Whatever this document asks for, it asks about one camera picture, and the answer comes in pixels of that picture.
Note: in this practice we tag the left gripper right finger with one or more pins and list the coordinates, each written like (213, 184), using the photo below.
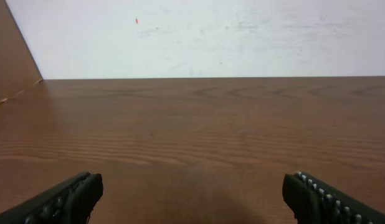
(313, 201)

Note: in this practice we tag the brown wooden side panel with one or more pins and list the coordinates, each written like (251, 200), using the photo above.
(18, 69)

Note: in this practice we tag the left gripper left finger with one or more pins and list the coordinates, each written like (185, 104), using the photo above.
(69, 202)

